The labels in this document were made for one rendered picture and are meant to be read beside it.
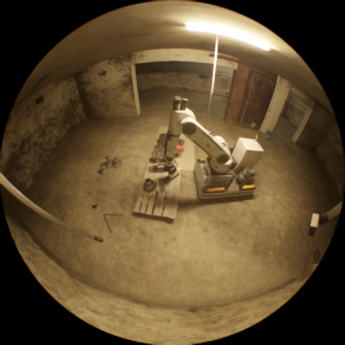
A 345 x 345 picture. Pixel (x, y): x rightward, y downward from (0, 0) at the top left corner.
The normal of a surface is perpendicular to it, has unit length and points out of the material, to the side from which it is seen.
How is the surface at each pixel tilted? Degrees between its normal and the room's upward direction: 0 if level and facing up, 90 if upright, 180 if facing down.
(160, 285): 0
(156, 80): 90
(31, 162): 90
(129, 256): 0
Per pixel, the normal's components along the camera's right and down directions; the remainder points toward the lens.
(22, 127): 0.99, 0.10
